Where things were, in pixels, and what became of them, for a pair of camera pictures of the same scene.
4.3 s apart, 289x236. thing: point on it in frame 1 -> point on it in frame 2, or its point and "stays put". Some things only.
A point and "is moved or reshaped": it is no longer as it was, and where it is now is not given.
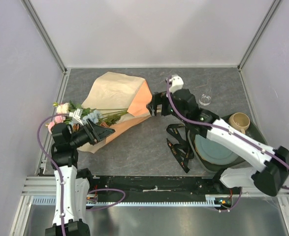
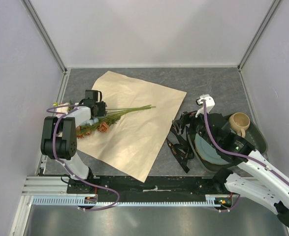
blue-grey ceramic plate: x=213 y=152 stays put
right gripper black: x=158 y=98 -> x=187 y=117
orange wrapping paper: x=112 y=90 is moved or reshaped
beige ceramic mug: x=240 y=121 stays put
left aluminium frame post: x=41 y=31 stays put
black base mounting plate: x=155 y=189 stays put
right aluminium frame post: x=272 y=8 stays put
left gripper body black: x=81 y=137 -> x=101 y=109
